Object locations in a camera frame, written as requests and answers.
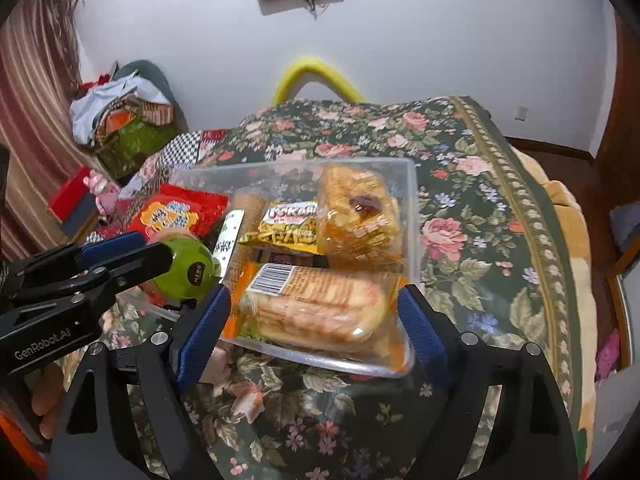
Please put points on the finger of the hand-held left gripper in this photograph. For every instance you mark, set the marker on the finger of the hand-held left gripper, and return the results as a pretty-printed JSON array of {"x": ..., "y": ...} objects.
[
  {"x": 140, "y": 265},
  {"x": 115, "y": 247}
]

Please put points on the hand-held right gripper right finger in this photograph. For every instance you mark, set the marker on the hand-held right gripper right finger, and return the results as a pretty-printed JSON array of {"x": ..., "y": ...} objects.
[{"x": 422, "y": 325}]

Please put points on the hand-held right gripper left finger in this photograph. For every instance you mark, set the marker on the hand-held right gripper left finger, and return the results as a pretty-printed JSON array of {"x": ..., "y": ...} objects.
[{"x": 207, "y": 320}]

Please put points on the green jelly cup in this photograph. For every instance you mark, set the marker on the green jelly cup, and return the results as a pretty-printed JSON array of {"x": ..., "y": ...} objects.
[{"x": 185, "y": 270}]

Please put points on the red snack packet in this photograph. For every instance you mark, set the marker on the red snack packet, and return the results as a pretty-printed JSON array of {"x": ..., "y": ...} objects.
[{"x": 200, "y": 205}]

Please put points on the clear plastic container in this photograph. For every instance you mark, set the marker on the clear plastic container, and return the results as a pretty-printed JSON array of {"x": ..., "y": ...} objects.
[{"x": 320, "y": 362}]

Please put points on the yellow noodle snack packet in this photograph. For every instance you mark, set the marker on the yellow noodle snack packet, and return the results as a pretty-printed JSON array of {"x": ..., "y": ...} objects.
[{"x": 285, "y": 230}]

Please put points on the puffed rice snack packet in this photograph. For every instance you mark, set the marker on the puffed rice snack packet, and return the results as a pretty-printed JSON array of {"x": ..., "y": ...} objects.
[{"x": 360, "y": 220}]

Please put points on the person's left hand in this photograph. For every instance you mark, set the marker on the person's left hand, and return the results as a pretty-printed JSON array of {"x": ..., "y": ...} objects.
[{"x": 47, "y": 405}]

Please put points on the orange snack packet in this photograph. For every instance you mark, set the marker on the orange snack packet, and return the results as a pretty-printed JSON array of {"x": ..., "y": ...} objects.
[{"x": 405, "y": 355}]

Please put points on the pink plush toy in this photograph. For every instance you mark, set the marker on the pink plush toy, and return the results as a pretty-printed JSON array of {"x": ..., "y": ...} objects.
[{"x": 102, "y": 190}]

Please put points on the red box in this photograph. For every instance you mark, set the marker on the red box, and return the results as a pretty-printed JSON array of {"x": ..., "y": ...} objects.
[{"x": 72, "y": 195}]

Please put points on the white black snack packet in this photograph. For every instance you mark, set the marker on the white black snack packet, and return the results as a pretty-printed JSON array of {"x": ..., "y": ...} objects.
[{"x": 230, "y": 240}]

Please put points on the floral green blanket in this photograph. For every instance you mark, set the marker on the floral green blanket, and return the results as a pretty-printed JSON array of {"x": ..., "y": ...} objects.
[{"x": 475, "y": 240}]

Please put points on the checkered cloth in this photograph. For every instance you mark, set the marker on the checkered cloth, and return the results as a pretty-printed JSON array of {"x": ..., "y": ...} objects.
[{"x": 180, "y": 147}]

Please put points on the pile of clothes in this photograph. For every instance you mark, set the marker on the pile of clothes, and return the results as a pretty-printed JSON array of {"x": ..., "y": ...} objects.
[{"x": 115, "y": 105}]

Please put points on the beige blanket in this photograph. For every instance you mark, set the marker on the beige blanket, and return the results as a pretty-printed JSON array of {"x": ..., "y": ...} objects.
[{"x": 575, "y": 240}]

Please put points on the striped brown curtain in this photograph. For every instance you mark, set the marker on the striped brown curtain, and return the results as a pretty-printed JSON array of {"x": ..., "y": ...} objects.
[{"x": 35, "y": 85}]

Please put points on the pink cloth item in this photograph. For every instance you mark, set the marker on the pink cloth item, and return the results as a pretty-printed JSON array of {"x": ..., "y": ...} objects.
[{"x": 607, "y": 355}]

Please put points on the wooden door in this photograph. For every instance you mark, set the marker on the wooden door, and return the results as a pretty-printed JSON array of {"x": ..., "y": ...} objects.
[{"x": 625, "y": 110}]

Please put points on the white wall outlet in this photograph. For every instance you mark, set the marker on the white wall outlet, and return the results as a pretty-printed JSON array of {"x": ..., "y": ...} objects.
[{"x": 521, "y": 113}]

